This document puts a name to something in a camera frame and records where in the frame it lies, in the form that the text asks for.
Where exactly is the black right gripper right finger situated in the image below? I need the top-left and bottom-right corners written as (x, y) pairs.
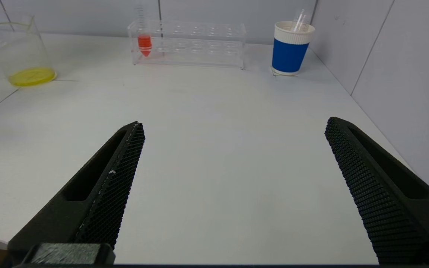
top-left (325, 117), bottom-right (429, 265)

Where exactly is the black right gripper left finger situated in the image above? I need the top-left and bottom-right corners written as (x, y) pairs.
top-left (8, 121), bottom-right (146, 254)

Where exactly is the test tube with yellow pigment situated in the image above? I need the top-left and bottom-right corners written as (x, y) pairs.
top-left (291, 9), bottom-right (308, 32)

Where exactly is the clear glass beaker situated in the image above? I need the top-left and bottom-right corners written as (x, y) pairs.
top-left (0, 12), bottom-right (57, 88)

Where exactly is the test tube with red liquid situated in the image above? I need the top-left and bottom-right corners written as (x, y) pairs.
top-left (136, 4), bottom-right (153, 58)

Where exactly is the clear acrylic test tube rack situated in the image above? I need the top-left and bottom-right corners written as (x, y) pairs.
top-left (127, 20), bottom-right (247, 70)

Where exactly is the white paper cup blue sleeve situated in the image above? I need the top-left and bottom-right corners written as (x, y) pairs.
top-left (271, 21), bottom-right (316, 77)

